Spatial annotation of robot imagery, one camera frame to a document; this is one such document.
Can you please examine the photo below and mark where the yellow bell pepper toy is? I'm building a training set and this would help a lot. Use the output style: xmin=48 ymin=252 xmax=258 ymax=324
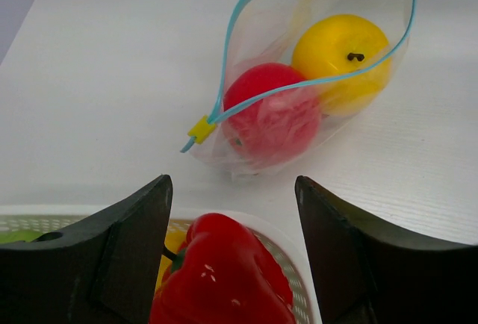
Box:
xmin=155 ymin=226 xmax=191 ymax=295

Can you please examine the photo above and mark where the white perforated plastic basket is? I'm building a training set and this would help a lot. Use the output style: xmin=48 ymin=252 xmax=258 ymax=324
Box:
xmin=1 ymin=205 xmax=322 ymax=323

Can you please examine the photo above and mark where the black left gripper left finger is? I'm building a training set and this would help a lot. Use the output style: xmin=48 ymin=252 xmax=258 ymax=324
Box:
xmin=1 ymin=175 xmax=173 ymax=323

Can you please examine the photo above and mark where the yellow lemon toy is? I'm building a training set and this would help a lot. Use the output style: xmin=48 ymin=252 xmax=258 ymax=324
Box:
xmin=291 ymin=14 xmax=392 ymax=117

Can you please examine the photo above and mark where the clear zip bag blue zipper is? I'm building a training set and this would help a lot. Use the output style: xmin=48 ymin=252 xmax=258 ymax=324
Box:
xmin=183 ymin=0 xmax=417 ymax=176

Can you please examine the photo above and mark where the red bell pepper toy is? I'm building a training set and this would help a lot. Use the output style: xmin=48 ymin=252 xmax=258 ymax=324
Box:
xmin=149 ymin=213 xmax=295 ymax=323

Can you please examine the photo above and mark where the green apple toy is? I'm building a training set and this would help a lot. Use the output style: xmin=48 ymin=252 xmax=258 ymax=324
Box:
xmin=0 ymin=230 xmax=43 ymax=245

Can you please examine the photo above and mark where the red apple toy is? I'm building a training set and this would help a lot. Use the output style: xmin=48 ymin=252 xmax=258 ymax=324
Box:
xmin=222 ymin=63 xmax=321 ymax=168

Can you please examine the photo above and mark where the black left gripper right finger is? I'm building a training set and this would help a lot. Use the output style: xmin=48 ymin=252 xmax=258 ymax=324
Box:
xmin=295 ymin=176 xmax=477 ymax=323

